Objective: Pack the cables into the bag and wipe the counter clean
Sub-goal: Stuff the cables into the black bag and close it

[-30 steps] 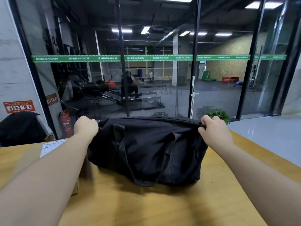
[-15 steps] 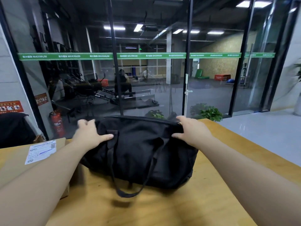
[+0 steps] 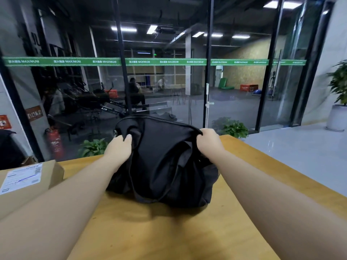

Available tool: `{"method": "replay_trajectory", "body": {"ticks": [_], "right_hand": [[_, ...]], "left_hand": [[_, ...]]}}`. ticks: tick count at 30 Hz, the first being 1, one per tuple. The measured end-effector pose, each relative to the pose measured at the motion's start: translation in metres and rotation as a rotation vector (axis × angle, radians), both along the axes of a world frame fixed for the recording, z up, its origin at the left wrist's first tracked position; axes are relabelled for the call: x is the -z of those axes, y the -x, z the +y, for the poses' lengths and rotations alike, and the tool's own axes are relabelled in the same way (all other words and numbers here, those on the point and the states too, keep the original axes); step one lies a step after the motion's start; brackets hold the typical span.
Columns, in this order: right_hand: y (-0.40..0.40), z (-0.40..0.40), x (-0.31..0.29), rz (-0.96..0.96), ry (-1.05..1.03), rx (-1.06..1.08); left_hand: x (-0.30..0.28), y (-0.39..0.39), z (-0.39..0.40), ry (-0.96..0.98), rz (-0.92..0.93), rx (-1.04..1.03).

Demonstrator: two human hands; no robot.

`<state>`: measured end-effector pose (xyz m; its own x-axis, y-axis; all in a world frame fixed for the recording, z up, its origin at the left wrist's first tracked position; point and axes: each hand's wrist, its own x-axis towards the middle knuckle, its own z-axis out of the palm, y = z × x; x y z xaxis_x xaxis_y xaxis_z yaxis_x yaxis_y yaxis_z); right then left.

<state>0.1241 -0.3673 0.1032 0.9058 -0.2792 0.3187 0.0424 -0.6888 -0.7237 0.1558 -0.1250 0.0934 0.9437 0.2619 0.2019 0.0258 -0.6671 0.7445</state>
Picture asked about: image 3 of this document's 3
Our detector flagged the person's right hand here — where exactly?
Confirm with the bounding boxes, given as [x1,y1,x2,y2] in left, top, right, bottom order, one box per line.
[196,128,226,161]

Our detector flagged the person's left hand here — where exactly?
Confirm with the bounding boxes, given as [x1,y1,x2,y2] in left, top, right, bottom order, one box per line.
[103,133,133,169]

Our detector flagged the black fabric bag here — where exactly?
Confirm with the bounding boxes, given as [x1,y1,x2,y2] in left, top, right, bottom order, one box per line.
[106,114,220,209]

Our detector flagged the brown cardboard box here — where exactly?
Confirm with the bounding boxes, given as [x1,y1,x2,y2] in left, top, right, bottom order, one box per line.
[0,159,65,221]

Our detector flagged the person's right forearm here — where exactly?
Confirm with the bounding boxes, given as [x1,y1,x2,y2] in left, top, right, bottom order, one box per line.
[214,150,347,260]

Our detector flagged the person's left forearm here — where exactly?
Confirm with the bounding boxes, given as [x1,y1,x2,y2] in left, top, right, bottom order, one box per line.
[0,157,123,260]

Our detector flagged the green leafy plant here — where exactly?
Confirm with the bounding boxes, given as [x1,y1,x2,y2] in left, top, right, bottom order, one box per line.
[211,117,249,139]
[78,138,109,158]

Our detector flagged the black exercise machine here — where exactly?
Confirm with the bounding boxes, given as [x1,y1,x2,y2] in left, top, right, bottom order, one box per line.
[58,81,128,118]

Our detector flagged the green gym mat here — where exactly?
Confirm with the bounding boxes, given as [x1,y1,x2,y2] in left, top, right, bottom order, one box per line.
[218,77,235,90]

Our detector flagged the red fire extinguisher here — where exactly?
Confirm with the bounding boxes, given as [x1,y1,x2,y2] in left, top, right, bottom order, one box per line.
[44,126,64,160]

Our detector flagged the wooden table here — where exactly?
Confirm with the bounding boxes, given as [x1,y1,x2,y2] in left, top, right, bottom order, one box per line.
[57,134,347,260]

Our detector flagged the small orange door sign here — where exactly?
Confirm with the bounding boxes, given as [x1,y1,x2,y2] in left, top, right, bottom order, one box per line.
[26,105,44,122]

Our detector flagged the green glass marking strip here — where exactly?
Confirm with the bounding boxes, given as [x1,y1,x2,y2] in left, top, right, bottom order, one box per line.
[2,56,307,67]

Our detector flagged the large plant in white pot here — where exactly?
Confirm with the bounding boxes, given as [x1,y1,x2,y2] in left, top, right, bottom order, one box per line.
[325,60,347,132]

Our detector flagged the white glass door handle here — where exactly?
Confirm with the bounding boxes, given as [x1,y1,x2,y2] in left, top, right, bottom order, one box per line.
[204,83,215,129]

